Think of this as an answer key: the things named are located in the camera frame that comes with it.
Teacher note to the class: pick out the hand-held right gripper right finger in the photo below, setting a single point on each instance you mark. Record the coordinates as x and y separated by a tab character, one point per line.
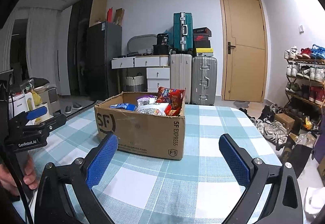
234	160

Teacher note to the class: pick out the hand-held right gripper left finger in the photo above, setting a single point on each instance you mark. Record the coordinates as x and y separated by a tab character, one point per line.
101	161

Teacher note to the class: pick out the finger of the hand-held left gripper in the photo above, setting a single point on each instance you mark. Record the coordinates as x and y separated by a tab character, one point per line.
50	123
36	113

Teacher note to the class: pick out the brown cardboard box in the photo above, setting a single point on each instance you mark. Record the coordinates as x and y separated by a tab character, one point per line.
142	135

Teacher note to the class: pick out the blue cookie packet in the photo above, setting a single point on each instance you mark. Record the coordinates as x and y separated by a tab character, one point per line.
123	106

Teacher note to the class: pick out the white red snack packet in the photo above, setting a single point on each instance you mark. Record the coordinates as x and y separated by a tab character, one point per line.
152	108

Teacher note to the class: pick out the white purple snack packet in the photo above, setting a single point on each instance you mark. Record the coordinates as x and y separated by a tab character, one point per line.
146	100

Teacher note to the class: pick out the red roll snack bag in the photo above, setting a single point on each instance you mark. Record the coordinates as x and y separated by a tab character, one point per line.
170	98

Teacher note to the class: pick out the person's left hand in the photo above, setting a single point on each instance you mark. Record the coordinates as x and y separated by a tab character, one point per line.
30	178

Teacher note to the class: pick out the cream tumbler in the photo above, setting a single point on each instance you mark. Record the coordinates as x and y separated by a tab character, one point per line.
42	105

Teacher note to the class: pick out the yellow plastic bag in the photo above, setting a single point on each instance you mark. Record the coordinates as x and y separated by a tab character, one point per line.
36	98

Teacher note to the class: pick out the white electric kettle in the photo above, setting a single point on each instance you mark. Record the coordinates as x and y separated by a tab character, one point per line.
17	104

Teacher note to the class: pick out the white bin black lid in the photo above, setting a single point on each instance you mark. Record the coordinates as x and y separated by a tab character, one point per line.
47	94

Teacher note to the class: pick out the pile of sneakers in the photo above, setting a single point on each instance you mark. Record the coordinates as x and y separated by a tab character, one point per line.
271	127

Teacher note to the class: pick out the black sandals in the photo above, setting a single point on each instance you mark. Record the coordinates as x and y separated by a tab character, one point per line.
244	110

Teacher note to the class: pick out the grey doormat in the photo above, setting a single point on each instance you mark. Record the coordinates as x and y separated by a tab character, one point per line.
241	104

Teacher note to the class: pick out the black shopping bag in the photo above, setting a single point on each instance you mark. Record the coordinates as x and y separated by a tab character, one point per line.
294	158

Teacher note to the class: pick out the small closed cardboard box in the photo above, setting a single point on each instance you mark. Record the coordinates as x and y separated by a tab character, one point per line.
284	121

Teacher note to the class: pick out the white curtain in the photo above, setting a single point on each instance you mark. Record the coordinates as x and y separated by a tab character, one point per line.
43	48

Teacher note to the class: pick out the clear plastic bag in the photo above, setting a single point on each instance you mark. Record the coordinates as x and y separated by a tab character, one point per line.
307	137

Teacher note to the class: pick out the dark wardrobe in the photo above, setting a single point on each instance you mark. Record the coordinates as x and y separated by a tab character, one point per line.
78	48

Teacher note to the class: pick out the dark refrigerator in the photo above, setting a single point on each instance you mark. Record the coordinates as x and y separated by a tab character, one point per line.
101	61

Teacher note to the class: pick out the small yellow bag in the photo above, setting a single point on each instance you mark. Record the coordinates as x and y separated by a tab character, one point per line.
307	123

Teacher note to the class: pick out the woven laundry basket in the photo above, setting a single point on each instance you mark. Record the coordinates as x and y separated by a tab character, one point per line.
134	83

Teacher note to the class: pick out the purple bag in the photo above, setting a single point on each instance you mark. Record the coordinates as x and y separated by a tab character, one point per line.
320	153

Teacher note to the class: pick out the silver suitcase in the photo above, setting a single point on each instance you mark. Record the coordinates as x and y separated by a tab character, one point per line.
204	79

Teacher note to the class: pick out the open cardboard box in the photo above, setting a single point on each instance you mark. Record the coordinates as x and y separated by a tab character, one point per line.
322	170

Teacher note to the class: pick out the white plastic bag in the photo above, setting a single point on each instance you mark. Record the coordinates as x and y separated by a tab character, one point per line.
314	200

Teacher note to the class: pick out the metal shoe rack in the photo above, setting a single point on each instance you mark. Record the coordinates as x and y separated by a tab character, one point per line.
304	98

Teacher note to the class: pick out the wooden door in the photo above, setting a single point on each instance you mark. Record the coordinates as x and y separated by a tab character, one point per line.
243	61

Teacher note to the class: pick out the cream suitcase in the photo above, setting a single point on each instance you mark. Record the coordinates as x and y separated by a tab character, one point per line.
180	76

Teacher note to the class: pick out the white drawer desk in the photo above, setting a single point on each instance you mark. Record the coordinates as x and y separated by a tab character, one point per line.
152	74

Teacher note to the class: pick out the rows of assorted shoes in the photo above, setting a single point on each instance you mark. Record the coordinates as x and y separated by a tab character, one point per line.
312	74

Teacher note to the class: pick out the grey oval mirror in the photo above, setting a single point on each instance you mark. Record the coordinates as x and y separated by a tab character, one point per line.
139	43

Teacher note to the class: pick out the tan flat cardboard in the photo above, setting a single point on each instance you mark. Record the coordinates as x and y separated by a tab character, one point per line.
98	9

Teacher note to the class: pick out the plain black shoe box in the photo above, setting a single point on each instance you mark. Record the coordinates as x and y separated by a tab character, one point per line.
202	44

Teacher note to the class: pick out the slim red box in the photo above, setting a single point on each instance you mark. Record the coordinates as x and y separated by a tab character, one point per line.
110	15

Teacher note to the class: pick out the slim brown box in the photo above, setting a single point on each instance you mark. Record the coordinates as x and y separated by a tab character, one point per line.
119	17

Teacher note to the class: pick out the black storage container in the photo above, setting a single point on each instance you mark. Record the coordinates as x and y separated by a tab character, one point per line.
161	50

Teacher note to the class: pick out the red shoe box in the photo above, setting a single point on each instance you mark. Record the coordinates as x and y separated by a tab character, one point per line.
201	37

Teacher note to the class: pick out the brown black shoe box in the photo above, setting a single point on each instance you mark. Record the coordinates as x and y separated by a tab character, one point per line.
201	30

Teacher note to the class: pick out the black printed tub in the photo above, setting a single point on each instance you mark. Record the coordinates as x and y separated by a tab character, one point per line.
162	39

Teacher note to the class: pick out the teal suitcase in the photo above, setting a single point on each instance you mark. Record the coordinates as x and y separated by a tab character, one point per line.
179	33

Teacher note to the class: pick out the white light switch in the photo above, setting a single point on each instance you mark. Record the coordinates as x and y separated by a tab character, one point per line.
301	29

